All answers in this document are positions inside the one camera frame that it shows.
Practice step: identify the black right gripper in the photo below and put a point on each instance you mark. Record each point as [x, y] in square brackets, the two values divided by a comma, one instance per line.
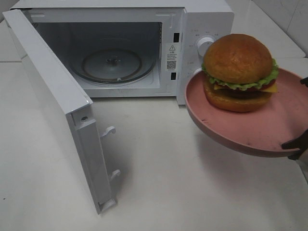
[300, 142]

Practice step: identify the pink round plate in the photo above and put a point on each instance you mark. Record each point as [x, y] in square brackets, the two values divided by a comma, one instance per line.
[261, 133]

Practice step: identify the burger with lettuce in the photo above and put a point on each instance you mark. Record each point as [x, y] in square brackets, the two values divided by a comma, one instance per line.
[240, 73]

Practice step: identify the white timer knob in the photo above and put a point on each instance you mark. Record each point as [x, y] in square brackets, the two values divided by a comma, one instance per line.
[197, 71]

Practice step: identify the white microwave door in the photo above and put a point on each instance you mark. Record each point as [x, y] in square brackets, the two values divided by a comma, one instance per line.
[66, 107]

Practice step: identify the white upper power knob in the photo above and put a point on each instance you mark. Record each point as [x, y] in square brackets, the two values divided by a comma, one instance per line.
[204, 43]

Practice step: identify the white warning label sticker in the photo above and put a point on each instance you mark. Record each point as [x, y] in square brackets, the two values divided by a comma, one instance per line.
[171, 54]

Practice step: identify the glass microwave turntable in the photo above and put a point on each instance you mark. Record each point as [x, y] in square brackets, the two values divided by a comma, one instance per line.
[112, 66]

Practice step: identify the white microwave oven body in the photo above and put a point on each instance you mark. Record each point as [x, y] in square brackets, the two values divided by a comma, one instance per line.
[72, 27]

